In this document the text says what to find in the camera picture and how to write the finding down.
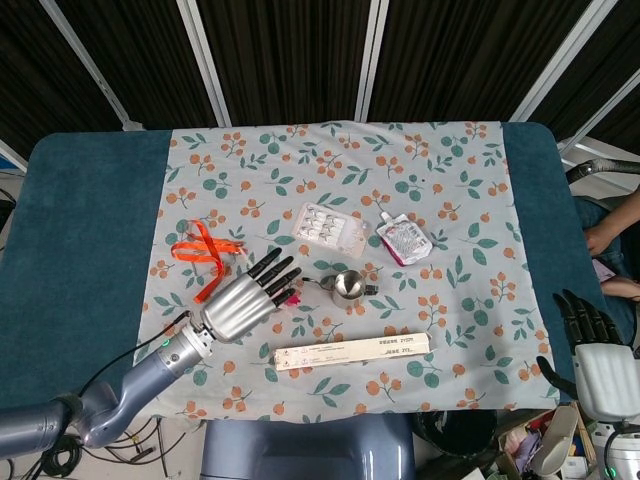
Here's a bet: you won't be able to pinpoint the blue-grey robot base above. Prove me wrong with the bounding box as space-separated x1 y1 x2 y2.
199 413 417 480

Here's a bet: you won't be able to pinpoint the person's bare forearm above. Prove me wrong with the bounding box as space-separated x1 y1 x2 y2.
583 186 640 257

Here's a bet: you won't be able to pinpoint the black round bin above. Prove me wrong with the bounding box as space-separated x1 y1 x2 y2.
412 408 500 469

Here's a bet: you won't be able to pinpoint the teal fleece table cover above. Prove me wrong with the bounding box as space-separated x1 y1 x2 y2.
0 121 612 416

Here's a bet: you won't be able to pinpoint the floral printed tablecloth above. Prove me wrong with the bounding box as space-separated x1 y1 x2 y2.
131 119 562 426

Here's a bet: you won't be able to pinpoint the long beige cardboard box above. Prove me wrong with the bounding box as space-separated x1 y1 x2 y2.
273 331 437 373

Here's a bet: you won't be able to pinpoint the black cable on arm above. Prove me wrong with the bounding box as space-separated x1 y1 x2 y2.
78 309 192 397

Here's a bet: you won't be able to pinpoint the white spout drink pouch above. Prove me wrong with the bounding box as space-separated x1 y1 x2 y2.
375 210 434 267

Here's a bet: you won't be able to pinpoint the aluminium frame post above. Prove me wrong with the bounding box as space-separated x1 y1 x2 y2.
174 0 232 128
38 0 146 132
353 0 391 123
508 0 612 123

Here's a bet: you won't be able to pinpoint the black floor cables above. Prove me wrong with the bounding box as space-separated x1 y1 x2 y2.
9 417 189 480

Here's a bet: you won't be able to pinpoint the small stainless steel cup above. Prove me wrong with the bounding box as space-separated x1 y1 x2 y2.
301 269 379 309

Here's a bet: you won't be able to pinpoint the cardboard box with clutter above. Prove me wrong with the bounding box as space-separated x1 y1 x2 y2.
492 402 599 480

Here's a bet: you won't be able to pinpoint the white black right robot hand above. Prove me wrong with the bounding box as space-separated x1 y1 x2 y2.
536 288 640 424

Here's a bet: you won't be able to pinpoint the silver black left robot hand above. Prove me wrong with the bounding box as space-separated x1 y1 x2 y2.
199 247 304 344

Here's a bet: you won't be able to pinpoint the orange lanyard strap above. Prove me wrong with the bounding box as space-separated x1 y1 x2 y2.
170 219 247 305

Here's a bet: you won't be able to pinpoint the silver pill blister pack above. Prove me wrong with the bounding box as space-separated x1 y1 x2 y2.
290 201 372 259

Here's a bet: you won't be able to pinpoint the black chair armrest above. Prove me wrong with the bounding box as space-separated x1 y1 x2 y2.
566 158 640 185

